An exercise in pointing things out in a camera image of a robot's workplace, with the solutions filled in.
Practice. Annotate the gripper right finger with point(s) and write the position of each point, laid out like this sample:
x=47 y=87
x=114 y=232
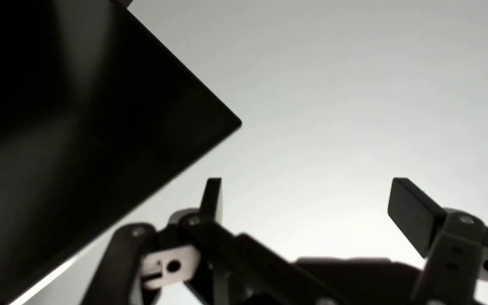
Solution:
x=451 y=245

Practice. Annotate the black laptop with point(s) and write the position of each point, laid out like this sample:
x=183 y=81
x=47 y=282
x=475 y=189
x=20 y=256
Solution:
x=79 y=127

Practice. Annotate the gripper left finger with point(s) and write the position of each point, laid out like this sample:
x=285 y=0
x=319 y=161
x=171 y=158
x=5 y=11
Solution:
x=210 y=241

